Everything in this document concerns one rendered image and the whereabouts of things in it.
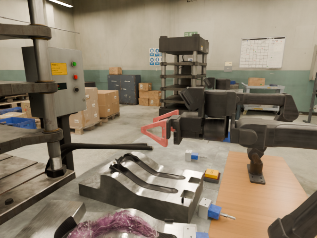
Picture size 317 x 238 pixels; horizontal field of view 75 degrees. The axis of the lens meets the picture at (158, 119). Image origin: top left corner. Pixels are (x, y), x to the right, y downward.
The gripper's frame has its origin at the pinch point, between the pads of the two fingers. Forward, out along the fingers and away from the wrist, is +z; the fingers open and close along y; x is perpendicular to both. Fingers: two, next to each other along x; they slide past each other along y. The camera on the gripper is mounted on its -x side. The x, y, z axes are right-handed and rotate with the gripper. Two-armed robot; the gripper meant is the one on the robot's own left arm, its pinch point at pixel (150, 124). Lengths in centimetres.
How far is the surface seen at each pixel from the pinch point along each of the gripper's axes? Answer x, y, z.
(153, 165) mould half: 30.3, -34.6, 11.7
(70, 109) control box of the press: 9, -54, 73
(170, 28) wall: -151, -689, 171
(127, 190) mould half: 30.7, -12.7, 14.9
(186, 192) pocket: 32.3, -20.0, -7.1
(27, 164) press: 40, -34, 93
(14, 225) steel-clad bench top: 39, 7, 50
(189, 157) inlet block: 38, -65, -1
